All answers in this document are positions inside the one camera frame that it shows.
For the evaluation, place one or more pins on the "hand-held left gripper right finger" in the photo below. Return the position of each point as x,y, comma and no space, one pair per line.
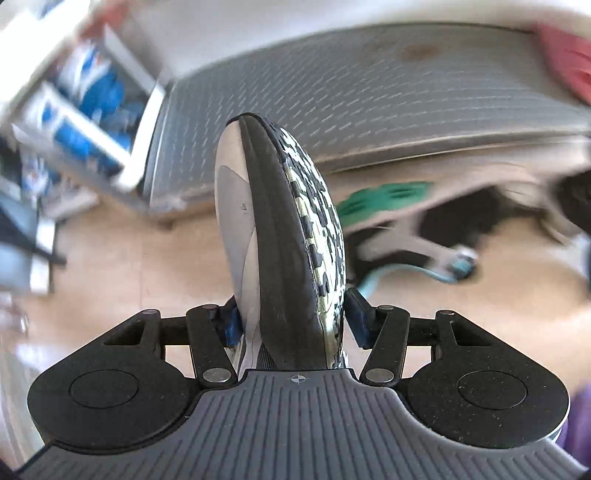
360,323

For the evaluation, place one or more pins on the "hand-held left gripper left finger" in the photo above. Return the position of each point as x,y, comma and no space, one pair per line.
232,327

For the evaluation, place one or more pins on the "black camouflage-sole sneaker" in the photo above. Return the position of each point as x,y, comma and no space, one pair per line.
277,230

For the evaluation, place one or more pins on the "black teal green-soled sneaker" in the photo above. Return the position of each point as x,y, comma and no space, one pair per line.
461,217

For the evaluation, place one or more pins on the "metal shoe rack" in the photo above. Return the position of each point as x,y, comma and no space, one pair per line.
369,92

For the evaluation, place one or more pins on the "purple slide slipper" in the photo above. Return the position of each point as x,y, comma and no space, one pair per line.
579,424

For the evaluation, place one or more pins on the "white storage cart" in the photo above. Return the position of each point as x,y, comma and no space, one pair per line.
138,152

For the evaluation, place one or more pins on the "blue white inline skate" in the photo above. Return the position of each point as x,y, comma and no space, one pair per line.
74,134
99,90

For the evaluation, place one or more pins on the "pink slide slipper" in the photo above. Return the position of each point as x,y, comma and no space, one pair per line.
568,60

